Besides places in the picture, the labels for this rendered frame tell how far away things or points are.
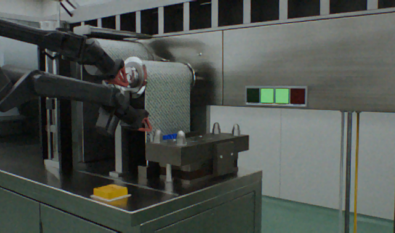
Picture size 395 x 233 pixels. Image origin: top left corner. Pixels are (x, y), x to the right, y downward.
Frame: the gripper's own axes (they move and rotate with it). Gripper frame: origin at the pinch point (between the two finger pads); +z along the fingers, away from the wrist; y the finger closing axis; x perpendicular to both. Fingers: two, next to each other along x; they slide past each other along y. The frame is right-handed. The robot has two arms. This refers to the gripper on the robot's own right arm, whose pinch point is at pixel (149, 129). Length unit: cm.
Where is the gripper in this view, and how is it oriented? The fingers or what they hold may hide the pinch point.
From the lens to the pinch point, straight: 137.5
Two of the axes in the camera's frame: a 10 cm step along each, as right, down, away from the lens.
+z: 5.4, 4.5, 7.1
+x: 3.2, -8.9, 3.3
